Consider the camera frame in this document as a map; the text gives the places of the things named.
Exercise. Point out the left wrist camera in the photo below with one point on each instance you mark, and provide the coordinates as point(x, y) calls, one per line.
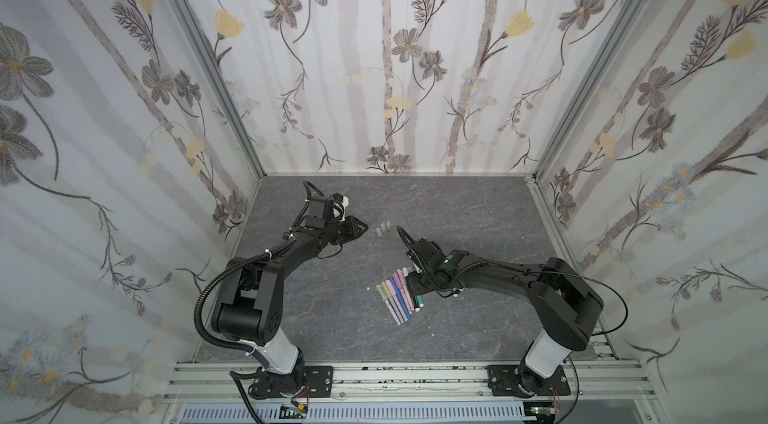
point(325, 209)

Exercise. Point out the tan cap blue pen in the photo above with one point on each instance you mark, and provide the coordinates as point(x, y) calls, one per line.
point(390, 297)

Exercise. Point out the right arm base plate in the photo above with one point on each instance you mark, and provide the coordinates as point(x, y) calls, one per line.
point(509, 381)

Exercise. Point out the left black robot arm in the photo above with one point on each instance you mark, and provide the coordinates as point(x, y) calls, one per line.
point(242, 307)

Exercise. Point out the purple cap pink pen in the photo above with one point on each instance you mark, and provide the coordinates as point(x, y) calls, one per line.
point(401, 294)

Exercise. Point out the white perforated cable duct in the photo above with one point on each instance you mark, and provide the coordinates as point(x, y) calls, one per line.
point(397, 412)

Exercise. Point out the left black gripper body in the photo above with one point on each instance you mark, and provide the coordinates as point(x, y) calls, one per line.
point(340, 231)

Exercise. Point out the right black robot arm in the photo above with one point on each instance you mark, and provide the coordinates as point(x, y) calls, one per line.
point(567, 306)

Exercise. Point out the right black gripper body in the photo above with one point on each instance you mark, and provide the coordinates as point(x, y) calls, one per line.
point(417, 258)

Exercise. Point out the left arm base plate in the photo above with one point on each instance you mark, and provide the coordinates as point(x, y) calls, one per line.
point(304, 381)

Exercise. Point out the pink speckled pen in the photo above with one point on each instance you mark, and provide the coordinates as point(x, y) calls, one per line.
point(405, 290)

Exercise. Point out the aluminium mounting rail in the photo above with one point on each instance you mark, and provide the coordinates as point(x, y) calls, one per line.
point(606, 379)

